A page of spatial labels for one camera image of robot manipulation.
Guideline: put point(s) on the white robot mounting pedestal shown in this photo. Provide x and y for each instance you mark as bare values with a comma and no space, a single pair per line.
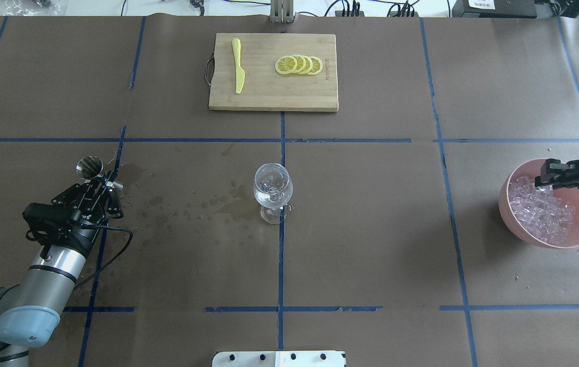
280,358

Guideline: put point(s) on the clear ice cubes pile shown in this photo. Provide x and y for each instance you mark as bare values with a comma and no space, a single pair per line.
542,214

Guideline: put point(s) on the yellow plastic knife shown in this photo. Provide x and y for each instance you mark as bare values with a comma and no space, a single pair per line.
238,69

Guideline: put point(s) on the steel cocktail jigger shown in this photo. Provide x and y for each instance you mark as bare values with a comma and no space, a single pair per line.
91,166

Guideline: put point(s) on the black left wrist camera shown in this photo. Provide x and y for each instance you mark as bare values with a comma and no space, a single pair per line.
50,218

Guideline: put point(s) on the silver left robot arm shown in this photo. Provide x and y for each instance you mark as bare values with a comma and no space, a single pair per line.
66,230

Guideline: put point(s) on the pink bowl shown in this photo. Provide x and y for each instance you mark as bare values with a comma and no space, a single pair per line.
571,196

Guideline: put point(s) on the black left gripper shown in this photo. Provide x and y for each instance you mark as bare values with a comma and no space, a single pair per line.
76,233

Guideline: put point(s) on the clear wine glass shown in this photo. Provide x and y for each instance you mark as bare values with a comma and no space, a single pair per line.
273,188

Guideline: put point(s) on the bamboo cutting board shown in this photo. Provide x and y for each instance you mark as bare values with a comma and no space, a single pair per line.
264,88

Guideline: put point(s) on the aluminium frame post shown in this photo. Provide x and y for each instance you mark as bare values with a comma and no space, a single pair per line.
282,11

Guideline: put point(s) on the black box device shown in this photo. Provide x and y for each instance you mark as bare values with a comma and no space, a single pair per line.
494,9

